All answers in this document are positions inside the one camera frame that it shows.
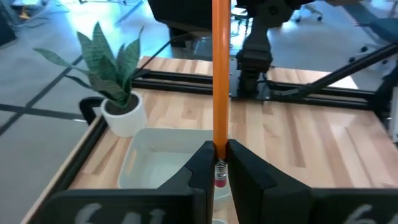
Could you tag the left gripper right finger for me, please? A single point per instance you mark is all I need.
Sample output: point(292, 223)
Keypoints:
point(295, 205)

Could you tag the green artificial plant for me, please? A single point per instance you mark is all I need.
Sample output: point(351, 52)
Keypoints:
point(105, 74)

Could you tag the orange pencil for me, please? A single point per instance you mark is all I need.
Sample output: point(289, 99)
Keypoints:
point(220, 77)

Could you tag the black curved bracket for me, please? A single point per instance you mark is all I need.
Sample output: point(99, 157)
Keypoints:
point(85, 105)

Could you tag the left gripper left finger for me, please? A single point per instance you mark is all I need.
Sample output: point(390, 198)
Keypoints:
point(155, 205)

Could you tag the white plant pot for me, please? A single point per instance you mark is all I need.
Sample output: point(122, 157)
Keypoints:
point(127, 124)

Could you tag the black floor equipment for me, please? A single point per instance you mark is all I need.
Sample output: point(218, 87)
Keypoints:
point(180, 15)

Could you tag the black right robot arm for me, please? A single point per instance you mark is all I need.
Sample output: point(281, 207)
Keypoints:
point(255, 59)

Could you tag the black office chair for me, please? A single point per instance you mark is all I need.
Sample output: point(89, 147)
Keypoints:
point(379, 28)

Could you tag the grey plastic bin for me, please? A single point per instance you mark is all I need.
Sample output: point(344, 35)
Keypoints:
point(219, 222)
point(155, 161)

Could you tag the black aluminium table frame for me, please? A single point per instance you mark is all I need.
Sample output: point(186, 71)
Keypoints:
point(186, 85)

